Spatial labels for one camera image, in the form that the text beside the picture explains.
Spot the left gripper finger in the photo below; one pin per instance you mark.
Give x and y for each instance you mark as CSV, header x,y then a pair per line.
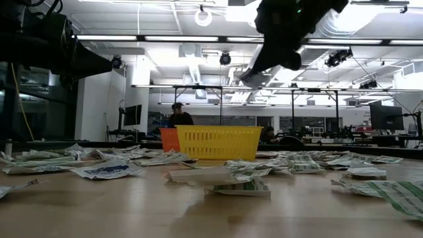
x,y
89,63

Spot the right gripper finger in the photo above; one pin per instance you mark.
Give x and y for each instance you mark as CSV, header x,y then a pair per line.
x,y
269,63

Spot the plain white packet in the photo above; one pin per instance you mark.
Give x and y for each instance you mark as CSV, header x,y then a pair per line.
x,y
365,172

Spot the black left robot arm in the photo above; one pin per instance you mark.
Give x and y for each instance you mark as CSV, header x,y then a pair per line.
x,y
20,46

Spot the long ceiling light bar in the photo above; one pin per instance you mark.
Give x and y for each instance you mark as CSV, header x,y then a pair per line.
x,y
109,38

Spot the black computer monitor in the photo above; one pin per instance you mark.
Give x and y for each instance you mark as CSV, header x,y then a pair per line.
x,y
386,117
132,115

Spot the seated person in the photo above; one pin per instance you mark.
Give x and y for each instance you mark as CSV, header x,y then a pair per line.
x,y
269,135

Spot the yellow plastic basket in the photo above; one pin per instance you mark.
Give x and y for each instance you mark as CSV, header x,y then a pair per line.
x,y
231,129

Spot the black office chair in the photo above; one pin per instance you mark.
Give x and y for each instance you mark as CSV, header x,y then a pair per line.
x,y
292,140

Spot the standing person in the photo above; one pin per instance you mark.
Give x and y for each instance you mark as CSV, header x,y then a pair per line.
x,y
181,119

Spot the orange-red plastic basket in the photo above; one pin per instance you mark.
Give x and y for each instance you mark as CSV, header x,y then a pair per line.
x,y
169,140

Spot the black ceiling camera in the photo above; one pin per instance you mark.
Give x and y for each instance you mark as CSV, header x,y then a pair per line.
x,y
225,59
116,62
368,85

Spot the silver air duct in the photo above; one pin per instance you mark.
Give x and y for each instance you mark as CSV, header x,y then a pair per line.
x,y
337,24

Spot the black ceiling camera rig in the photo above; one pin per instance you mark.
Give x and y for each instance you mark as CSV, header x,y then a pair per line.
x,y
337,59

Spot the distant black metal frame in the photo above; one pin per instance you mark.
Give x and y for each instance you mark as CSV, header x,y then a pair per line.
x,y
198,87

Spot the small white post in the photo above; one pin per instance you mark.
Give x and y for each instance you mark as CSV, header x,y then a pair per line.
x,y
9,147

